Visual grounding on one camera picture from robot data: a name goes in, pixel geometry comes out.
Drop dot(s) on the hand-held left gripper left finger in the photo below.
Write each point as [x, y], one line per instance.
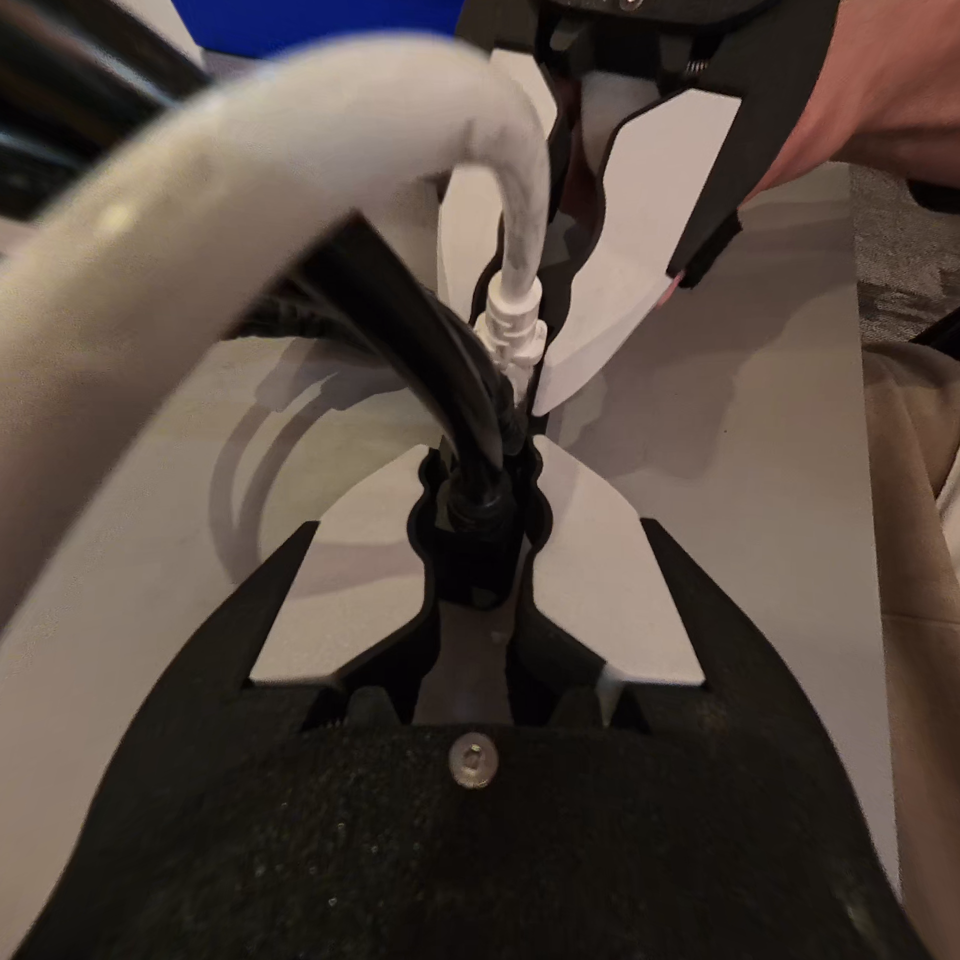
[352, 592]

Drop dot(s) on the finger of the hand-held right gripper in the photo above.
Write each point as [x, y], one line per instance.
[469, 225]
[645, 225]

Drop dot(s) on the person's right hand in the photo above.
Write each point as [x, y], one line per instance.
[581, 172]

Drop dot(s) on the white desk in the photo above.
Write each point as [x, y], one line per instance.
[750, 450]

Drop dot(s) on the blue plastic bin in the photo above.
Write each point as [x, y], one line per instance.
[300, 22]

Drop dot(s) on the person's right forearm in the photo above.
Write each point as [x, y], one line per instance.
[862, 82]

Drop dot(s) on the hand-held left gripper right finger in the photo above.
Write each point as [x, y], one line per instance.
[615, 592]

